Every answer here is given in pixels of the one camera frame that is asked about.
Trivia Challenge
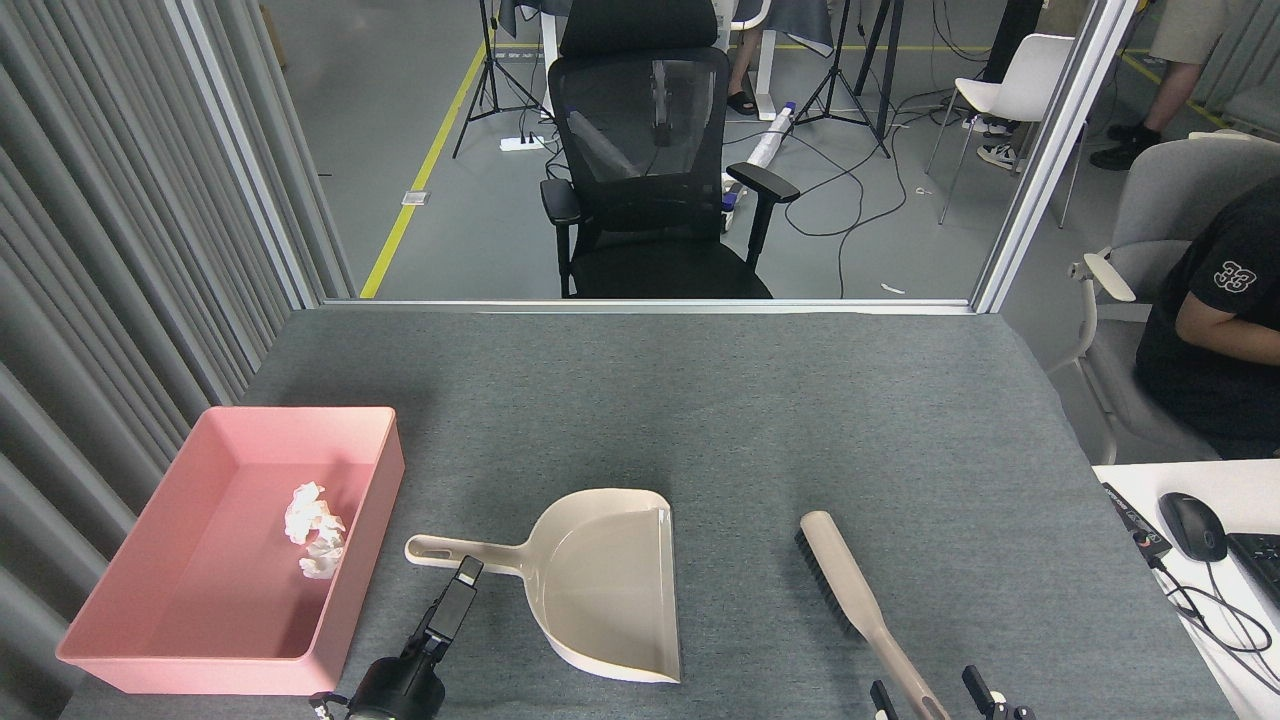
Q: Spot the pink plastic bin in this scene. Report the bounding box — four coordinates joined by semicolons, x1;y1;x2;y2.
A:
55;405;406;697

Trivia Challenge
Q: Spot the black computer mouse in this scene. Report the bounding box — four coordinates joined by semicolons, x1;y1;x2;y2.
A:
1158;492;1228;563

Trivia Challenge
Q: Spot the silver post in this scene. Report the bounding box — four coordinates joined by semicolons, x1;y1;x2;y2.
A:
972;0;1141;313
165;0;326;311

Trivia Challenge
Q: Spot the black mesh office chair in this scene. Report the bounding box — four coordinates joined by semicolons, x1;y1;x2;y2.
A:
540;0;801;299

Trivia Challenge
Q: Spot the white side table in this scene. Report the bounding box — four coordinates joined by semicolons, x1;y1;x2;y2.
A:
1092;460;1280;720

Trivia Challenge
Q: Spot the beige brush with black bristles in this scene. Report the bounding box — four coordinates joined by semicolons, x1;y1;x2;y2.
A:
795;511;951;720

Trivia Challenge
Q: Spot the black controller with red button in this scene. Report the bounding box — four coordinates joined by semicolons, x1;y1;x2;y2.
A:
1102;483;1173;559

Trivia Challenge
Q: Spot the white roll with blue caps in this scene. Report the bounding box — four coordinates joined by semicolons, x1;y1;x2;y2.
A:
720;100;798;211

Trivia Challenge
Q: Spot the white paper ball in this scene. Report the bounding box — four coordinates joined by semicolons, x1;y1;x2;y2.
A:
299;540;347;579
284;482;346;546

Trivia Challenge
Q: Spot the grey upholstered armchair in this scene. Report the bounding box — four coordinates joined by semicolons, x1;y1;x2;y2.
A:
1065;130;1280;466

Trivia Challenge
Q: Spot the white plastic chair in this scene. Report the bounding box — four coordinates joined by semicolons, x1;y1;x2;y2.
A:
925;33;1086;226

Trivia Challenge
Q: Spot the beige plastic dustpan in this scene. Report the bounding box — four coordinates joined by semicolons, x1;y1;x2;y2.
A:
405;487;683;685

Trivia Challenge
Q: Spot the silver table rail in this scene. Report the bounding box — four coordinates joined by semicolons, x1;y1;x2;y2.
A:
320;298;976;316

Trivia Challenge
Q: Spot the black tripod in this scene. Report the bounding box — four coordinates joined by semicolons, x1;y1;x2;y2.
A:
795;0;891;159
452;0;551;159

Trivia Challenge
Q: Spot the black floor cable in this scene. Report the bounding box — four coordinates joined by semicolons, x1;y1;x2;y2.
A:
780;100;951;299

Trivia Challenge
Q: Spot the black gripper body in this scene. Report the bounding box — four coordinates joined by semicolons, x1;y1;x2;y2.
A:
348;655;447;720

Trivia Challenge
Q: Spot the black keyboard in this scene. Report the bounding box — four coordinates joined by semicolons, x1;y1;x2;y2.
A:
1226;532;1280;611

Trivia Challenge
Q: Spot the grey pleated curtain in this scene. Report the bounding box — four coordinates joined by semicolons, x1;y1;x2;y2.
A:
0;0;356;720

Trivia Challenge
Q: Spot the person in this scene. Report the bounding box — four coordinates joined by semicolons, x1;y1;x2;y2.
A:
965;0;1046;171
1135;175;1280;461
1090;0;1246;171
725;28;761;116

